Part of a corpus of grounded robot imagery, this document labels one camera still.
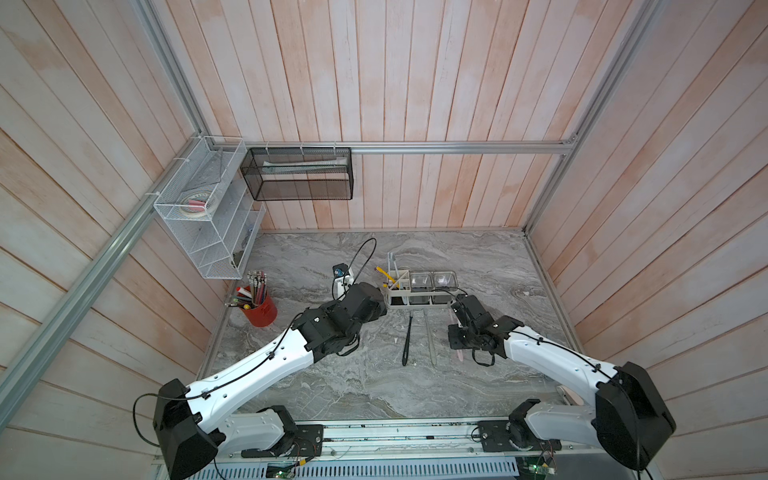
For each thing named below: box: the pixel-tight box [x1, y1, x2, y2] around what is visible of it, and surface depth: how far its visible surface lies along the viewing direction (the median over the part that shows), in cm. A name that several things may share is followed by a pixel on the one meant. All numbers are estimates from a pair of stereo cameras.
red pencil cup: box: [240, 294, 278, 328], surface depth 90 cm
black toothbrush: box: [402, 316, 413, 367], surface depth 92 cm
